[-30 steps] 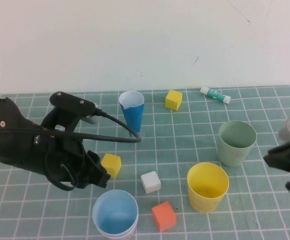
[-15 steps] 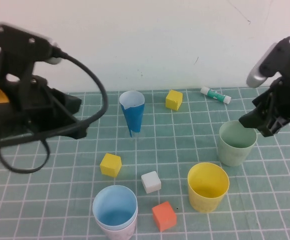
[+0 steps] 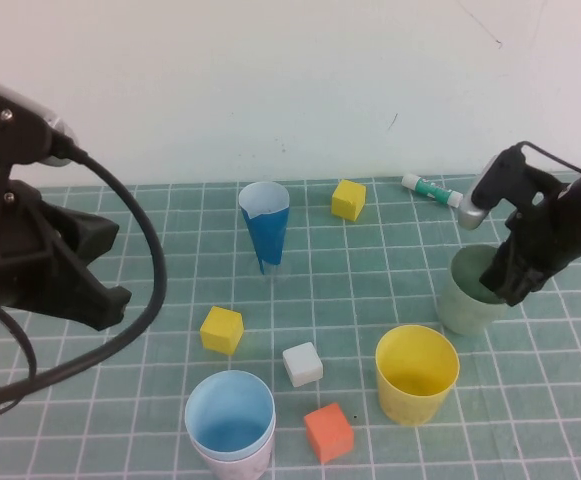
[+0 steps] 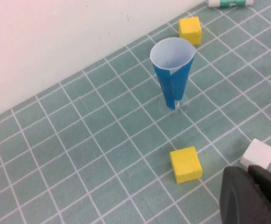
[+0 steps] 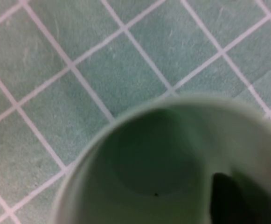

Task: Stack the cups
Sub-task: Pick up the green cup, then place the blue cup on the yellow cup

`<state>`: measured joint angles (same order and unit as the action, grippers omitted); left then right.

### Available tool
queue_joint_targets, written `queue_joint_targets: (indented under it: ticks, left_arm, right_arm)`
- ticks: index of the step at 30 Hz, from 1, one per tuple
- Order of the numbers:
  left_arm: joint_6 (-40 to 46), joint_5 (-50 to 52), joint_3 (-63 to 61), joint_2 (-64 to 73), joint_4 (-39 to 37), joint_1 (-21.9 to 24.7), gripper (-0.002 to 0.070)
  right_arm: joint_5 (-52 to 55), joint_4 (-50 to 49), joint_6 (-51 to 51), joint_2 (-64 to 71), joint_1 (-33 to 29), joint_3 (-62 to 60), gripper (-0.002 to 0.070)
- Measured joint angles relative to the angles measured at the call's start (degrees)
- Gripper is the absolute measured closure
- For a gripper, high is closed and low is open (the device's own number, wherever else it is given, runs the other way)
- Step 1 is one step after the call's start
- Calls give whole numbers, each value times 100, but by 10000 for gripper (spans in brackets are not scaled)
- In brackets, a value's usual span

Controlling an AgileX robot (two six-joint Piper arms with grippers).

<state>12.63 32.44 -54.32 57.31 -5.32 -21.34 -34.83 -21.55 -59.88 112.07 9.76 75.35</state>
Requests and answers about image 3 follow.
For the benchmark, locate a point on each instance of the pink plastic cup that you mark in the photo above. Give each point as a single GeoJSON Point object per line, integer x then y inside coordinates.
{"type": "Point", "coordinates": [235, 470]}

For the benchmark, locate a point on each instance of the yellow plastic cup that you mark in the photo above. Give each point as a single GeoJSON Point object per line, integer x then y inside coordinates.
{"type": "Point", "coordinates": [405, 405]}

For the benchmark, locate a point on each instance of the light blue plastic cup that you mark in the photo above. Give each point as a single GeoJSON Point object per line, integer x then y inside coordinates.
{"type": "Point", "coordinates": [230, 430]}

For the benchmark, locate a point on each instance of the blue paper cone cup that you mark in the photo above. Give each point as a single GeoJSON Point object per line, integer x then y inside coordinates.
{"type": "Point", "coordinates": [270, 235]}

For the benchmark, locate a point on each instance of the yellow foam cube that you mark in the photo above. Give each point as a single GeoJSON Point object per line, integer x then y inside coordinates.
{"type": "Point", "coordinates": [221, 332]}
{"type": "Point", "coordinates": [347, 202]}

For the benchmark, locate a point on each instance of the white foam cube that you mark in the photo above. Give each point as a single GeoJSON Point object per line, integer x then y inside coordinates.
{"type": "Point", "coordinates": [301, 365]}

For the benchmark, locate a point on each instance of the orange foam cube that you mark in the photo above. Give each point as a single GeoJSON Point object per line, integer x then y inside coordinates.
{"type": "Point", "coordinates": [328, 433]}

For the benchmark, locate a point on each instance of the green checked tablecloth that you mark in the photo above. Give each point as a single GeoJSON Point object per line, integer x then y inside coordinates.
{"type": "Point", "coordinates": [370, 300]}

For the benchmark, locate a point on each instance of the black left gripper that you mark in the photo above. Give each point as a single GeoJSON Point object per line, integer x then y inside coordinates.
{"type": "Point", "coordinates": [15, 250]}

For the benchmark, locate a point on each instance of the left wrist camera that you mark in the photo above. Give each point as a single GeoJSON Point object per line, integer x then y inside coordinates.
{"type": "Point", "coordinates": [15, 125]}

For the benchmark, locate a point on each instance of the pale green plastic cup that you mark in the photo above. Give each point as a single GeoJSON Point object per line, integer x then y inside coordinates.
{"type": "Point", "coordinates": [462, 315]}

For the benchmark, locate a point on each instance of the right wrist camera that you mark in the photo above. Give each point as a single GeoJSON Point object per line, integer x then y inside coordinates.
{"type": "Point", "coordinates": [472, 212]}

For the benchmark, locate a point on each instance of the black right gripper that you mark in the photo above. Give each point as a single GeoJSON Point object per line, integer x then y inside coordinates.
{"type": "Point", "coordinates": [540, 240]}

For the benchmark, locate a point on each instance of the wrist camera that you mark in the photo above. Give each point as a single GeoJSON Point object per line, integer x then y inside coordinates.
{"type": "Point", "coordinates": [472, 212]}
{"type": "Point", "coordinates": [15, 125]}

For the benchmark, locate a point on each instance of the white green glue stick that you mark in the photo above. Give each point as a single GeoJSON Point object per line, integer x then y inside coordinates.
{"type": "Point", "coordinates": [427, 189]}

